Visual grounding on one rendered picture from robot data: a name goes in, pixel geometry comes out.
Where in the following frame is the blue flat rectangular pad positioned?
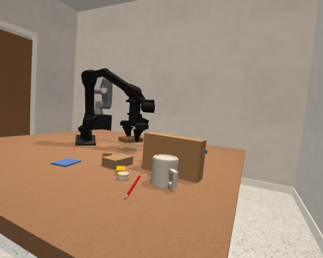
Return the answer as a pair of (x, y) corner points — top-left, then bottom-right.
(51, 158), (82, 167)

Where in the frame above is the brown rectangular block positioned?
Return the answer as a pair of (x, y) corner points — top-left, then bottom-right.
(142, 132), (207, 183)

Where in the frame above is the wooden ball tray with clear cover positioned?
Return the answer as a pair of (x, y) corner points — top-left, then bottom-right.
(119, 136), (143, 143)

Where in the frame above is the yellow rectangular block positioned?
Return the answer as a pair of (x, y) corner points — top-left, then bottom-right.
(116, 166), (126, 175)

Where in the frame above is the tan flat rectangular box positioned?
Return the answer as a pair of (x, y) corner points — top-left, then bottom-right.
(102, 154), (133, 170)

